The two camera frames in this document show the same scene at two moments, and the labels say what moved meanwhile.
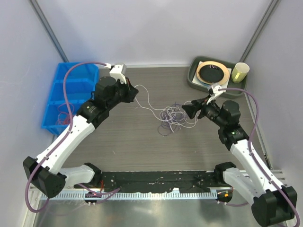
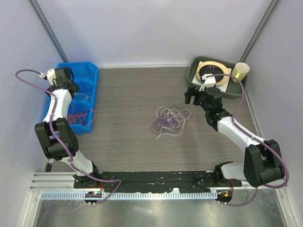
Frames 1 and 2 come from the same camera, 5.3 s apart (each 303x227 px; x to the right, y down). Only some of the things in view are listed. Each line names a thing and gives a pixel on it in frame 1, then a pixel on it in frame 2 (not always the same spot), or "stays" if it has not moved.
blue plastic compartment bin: (82, 80) stays
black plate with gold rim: (212, 73) stays
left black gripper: (131, 91) to (76, 89)
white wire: (173, 117) to (86, 97)
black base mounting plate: (151, 180) stays
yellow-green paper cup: (239, 72) stays
